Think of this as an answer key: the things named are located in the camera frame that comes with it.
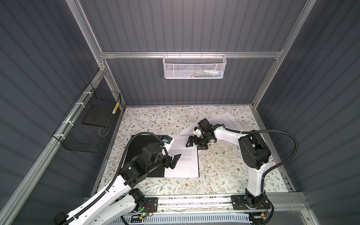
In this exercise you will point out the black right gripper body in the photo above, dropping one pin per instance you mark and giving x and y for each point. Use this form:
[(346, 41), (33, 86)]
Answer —
[(202, 140)]

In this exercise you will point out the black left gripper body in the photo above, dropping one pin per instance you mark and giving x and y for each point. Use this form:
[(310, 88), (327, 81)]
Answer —
[(161, 160)]

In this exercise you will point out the markers in white basket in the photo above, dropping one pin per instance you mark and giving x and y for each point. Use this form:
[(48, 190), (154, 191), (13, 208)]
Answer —
[(206, 74)]

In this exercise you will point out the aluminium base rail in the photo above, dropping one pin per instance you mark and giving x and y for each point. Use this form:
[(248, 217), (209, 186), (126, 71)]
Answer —
[(218, 207)]

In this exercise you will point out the white paper sheet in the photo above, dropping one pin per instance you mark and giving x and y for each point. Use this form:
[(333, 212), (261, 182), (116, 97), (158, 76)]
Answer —
[(187, 165)]

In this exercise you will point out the black pad in basket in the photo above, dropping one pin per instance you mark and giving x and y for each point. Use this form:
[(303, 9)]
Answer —
[(98, 116)]

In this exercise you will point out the yellow marker in basket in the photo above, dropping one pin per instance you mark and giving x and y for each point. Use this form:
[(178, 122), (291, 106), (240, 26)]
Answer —
[(116, 107)]

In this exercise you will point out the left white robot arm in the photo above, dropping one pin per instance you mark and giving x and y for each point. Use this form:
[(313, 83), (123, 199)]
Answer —
[(121, 196)]

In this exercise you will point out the black white file folder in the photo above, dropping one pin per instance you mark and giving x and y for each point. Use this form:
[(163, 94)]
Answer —
[(137, 145)]

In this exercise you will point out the aluminium frame post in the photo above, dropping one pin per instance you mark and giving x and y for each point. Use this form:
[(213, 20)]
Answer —
[(90, 38)]

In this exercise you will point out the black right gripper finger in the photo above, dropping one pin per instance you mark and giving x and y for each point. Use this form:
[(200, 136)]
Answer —
[(190, 142), (202, 146)]

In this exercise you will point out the white wire basket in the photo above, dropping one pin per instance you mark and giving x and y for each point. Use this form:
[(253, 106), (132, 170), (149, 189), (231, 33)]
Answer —
[(178, 66)]

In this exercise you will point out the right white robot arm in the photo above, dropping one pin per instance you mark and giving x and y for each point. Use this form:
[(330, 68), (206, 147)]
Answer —
[(254, 152)]

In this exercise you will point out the black wire basket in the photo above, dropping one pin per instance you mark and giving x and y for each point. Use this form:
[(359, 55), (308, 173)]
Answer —
[(78, 137)]

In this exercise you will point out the printed paper sheet back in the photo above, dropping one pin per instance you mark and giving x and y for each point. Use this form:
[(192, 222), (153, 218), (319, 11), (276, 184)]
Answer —
[(225, 118)]

